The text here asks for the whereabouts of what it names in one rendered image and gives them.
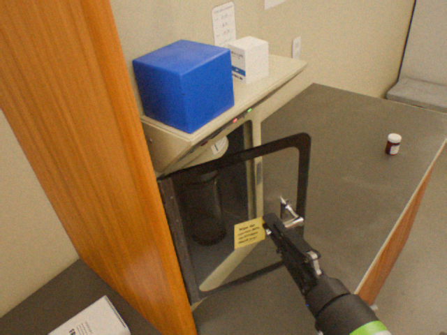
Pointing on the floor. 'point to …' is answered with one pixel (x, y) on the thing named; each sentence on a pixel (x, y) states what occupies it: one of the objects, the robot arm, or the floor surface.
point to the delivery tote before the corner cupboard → (420, 94)
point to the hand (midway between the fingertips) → (276, 229)
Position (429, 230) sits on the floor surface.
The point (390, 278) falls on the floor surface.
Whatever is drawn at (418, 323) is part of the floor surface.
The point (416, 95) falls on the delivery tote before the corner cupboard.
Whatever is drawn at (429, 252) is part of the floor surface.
